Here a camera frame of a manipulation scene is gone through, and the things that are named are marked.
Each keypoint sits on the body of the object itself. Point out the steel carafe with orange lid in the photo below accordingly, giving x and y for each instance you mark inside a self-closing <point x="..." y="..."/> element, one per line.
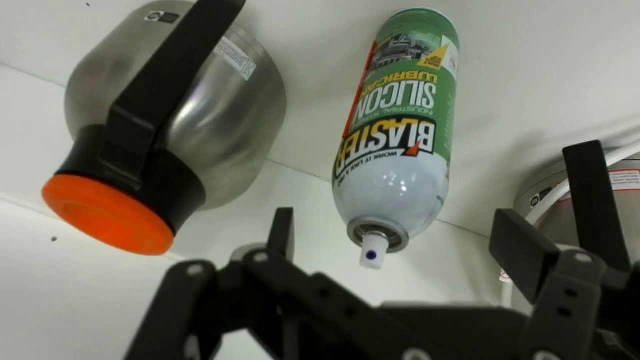
<point x="220" y="107"/>

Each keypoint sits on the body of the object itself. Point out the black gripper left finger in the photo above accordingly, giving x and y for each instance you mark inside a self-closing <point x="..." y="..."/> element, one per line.
<point x="186" y="301"/>

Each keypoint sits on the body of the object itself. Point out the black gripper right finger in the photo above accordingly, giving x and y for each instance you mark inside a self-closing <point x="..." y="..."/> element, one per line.
<point x="562" y="292"/>

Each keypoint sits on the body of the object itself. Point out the steel carafe with black lid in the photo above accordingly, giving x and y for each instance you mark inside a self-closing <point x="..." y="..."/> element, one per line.
<point x="593" y="193"/>

